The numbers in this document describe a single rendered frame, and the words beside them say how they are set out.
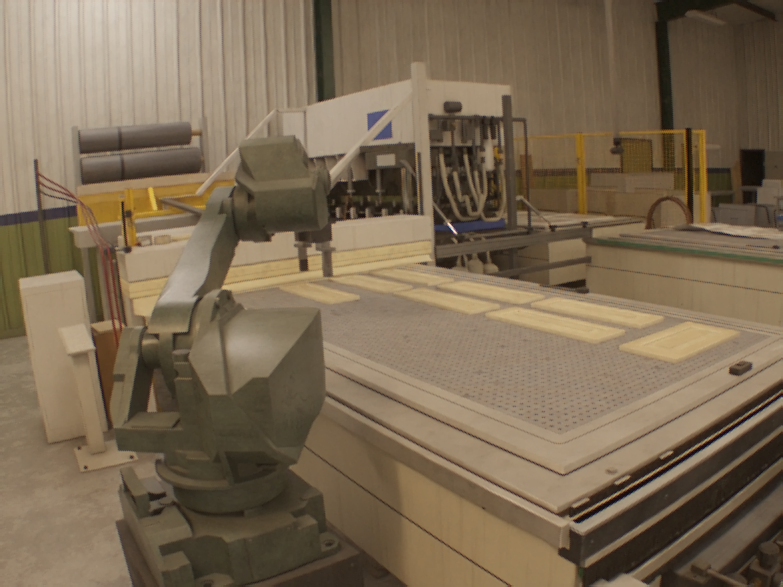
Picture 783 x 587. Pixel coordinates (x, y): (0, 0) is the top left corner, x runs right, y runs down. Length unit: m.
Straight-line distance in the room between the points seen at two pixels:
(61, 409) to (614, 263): 4.95
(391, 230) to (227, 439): 3.19
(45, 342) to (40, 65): 4.67
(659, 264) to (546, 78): 6.59
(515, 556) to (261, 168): 1.69
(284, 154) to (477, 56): 8.61
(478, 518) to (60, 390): 3.25
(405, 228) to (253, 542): 3.31
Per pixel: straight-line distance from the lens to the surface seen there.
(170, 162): 7.60
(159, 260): 3.99
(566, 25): 12.74
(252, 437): 1.63
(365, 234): 4.53
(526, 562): 1.61
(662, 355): 2.34
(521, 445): 1.64
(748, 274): 5.64
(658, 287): 6.14
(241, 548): 1.77
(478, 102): 6.45
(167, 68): 8.55
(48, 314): 4.31
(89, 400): 4.06
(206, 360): 1.72
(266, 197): 2.48
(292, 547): 1.83
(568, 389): 2.04
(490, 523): 1.66
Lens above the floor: 1.55
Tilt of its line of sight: 11 degrees down
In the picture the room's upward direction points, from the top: 3 degrees counter-clockwise
